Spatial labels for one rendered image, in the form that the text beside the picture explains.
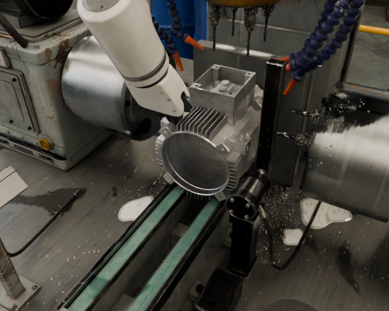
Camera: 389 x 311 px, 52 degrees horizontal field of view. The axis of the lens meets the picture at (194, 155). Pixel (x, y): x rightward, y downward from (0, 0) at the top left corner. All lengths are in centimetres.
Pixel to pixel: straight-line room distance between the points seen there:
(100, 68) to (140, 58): 36
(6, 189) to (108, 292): 26
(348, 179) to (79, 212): 65
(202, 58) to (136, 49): 44
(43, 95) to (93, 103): 16
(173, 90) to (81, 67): 36
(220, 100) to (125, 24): 30
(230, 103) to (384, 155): 29
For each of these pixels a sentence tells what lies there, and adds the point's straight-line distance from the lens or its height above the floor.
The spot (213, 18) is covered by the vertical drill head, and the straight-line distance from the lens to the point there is 83.
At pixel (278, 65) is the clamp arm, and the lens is 67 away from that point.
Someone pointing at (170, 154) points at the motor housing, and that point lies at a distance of 87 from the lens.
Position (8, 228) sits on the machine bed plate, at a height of 80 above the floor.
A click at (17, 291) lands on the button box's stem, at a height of 82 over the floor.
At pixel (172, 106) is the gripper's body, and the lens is 70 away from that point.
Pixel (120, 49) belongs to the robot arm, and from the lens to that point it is 59.
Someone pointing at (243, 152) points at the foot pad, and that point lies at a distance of 78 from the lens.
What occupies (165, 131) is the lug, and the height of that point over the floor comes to 108.
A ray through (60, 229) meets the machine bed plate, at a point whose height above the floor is 80.
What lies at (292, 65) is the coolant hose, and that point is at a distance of 74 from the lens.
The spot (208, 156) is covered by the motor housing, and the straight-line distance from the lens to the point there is 95.
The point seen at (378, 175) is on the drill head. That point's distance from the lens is 75.
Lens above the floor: 152
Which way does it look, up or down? 38 degrees down
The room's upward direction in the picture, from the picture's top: 1 degrees counter-clockwise
